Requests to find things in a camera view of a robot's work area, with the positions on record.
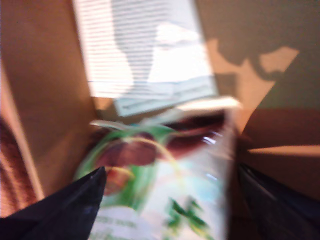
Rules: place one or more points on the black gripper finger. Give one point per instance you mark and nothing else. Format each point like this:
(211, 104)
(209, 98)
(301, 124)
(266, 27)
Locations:
(70, 212)
(275, 212)

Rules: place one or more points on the white printed paper sheet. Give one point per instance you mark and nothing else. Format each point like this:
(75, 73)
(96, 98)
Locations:
(140, 45)

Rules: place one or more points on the green Galaxy truffle egg bag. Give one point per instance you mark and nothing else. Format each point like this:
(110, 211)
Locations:
(175, 187)

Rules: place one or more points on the brown cardboard box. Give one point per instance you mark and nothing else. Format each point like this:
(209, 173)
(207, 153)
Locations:
(45, 75)

